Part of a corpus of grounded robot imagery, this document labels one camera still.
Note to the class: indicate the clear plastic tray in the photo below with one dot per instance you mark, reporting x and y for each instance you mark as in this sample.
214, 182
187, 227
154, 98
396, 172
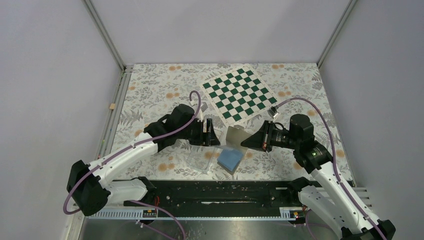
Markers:
200, 157

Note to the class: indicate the green white chessboard mat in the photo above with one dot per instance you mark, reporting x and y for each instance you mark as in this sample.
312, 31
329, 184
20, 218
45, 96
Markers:
238, 95

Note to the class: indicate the grey leather card holder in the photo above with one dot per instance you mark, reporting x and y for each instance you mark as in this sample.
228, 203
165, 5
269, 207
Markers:
232, 152

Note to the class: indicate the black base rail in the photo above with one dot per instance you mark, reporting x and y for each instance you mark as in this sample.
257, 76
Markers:
210, 200

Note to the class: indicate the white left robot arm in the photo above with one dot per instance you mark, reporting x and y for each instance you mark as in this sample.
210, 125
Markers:
94, 185

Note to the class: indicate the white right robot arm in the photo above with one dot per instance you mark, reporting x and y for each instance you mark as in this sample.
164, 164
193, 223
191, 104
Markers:
343, 211

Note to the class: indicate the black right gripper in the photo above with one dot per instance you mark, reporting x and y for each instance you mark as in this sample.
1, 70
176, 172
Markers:
262, 140

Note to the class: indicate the floral tablecloth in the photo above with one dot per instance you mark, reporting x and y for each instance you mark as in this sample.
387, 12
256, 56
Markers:
156, 89

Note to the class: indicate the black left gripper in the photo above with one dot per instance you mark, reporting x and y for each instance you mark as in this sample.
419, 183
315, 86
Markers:
205, 139

